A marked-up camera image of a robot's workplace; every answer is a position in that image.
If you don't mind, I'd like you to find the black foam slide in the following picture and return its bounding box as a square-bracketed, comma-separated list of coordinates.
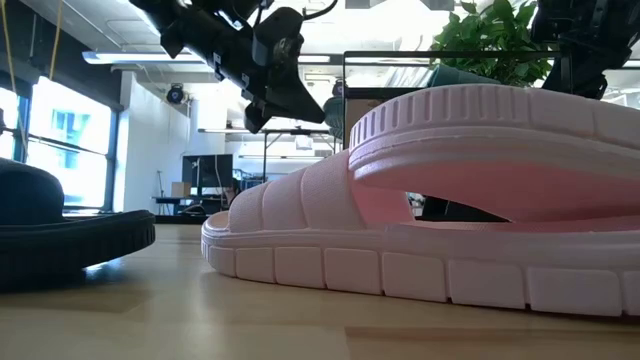
[0, 158, 157, 290]

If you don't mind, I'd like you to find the black computer monitor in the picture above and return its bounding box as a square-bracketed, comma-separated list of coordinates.
[181, 153, 235, 190]

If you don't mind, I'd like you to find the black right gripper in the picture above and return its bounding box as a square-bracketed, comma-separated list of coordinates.
[529, 0, 640, 100]

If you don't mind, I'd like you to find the yellow hanging cord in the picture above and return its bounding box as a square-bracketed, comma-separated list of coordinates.
[0, 0, 16, 97]
[48, 0, 65, 81]

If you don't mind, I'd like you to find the bright office window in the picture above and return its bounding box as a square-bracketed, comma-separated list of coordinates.
[0, 74, 114, 212]

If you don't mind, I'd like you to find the round black wall camera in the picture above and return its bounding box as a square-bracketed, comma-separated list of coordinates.
[165, 83, 188, 106]

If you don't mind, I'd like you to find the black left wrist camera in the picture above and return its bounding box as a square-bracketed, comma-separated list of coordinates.
[251, 6, 306, 69]

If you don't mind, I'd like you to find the pink foam slide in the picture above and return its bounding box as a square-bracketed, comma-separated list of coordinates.
[201, 149, 640, 318]
[348, 82, 640, 224]

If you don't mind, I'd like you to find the green leafy plant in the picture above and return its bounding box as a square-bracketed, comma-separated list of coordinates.
[429, 0, 564, 89]

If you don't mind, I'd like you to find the black leg standing desk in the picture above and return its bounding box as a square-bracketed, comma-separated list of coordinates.
[198, 127, 334, 184]

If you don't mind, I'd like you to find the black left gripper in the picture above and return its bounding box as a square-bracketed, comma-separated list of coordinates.
[211, 34, 327, 135]

